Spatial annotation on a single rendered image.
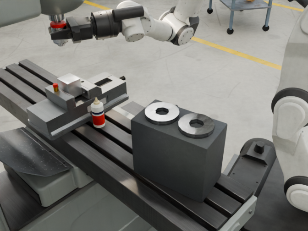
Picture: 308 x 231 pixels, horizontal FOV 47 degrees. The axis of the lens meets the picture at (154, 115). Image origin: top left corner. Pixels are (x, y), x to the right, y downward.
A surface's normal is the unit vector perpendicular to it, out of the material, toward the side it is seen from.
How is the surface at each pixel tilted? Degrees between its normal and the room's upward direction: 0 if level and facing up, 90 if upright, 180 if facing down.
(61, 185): 90
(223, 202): 0
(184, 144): 90
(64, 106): 90
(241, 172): 0
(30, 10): 90
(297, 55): 114
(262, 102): 0
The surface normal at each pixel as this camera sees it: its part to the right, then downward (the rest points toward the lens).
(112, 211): 0.72, 0.39
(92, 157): -0.01, -0.82
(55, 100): -0.68, 0.43
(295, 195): -0.51, 0.50
